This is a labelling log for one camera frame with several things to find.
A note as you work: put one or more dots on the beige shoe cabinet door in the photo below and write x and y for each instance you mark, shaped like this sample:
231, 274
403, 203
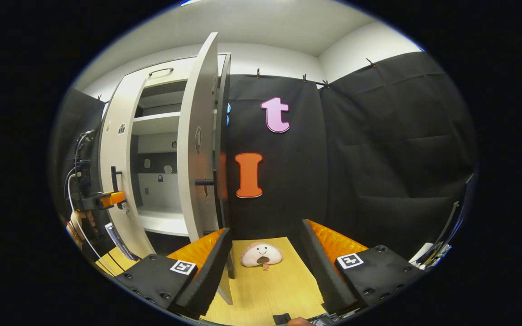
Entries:
120, 108
197, 136

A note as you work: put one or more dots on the white flat object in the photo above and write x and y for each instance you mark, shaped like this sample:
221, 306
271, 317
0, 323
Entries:
422, 253

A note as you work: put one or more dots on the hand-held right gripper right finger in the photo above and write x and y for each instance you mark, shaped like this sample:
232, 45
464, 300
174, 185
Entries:
326, 271

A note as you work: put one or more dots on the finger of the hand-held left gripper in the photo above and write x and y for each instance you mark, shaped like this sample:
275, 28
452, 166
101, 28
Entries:
113, 198

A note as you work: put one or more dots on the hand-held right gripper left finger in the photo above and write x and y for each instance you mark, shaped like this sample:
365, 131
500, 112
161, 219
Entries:
206, 276

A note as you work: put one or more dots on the black backdrop cloth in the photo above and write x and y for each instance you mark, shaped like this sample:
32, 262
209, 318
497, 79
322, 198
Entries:
379, 158

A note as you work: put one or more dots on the dark navy book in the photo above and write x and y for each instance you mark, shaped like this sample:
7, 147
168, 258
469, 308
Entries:
118, 240

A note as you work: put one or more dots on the beige double-door shoe cabinet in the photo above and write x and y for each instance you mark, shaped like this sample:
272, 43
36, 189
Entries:
161, 122

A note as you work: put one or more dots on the white and pink plush toy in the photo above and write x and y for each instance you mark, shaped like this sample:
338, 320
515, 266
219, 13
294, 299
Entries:
261, 254

